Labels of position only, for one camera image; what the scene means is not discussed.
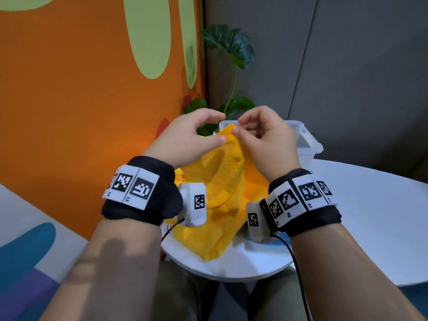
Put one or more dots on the person's left hand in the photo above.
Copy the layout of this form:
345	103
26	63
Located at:
177	140

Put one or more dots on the person's right hand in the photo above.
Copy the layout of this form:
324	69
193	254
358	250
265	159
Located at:
274	147

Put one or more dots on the clear plastic storage box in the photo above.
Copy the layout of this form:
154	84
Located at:
309	147

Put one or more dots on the blue towel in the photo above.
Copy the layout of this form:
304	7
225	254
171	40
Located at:
282	238

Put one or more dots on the person's left forearm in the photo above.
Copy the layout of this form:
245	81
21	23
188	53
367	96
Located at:
107	274

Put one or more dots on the person's right forearm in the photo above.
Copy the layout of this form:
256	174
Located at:
347	280

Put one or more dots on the person's right leg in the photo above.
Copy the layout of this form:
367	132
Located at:
277	297

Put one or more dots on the person's leg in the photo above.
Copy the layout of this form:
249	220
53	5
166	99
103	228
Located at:
177	297
277	297

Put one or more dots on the person's left leg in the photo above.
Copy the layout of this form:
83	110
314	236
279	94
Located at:
177	297

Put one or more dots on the black right wristband with markers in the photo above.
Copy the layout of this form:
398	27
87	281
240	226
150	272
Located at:
317	220

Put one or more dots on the black wristband with markers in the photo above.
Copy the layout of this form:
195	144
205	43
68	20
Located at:
317	220
133	215

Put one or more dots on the black left wristband with markers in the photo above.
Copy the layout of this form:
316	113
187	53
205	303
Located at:
133	215

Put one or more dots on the green leafy plant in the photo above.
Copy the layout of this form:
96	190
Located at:
230	43

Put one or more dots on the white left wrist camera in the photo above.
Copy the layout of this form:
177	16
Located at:
194	219

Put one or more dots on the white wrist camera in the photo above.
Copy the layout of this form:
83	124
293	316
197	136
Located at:
194	219
259	236

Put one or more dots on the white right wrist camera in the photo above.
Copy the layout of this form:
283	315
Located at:
259	236

